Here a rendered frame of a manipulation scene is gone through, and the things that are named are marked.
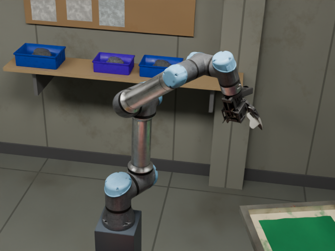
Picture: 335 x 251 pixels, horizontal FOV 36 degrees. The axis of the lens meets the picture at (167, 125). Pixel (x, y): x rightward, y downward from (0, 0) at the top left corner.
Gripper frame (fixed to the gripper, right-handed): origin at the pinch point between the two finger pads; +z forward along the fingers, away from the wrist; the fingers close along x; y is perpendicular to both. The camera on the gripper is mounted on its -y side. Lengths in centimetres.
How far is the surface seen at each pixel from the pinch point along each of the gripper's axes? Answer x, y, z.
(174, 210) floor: -139, -60, 193
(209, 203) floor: -121, -82, 205
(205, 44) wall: -134, -159, 95
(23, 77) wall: -281, -83, 90
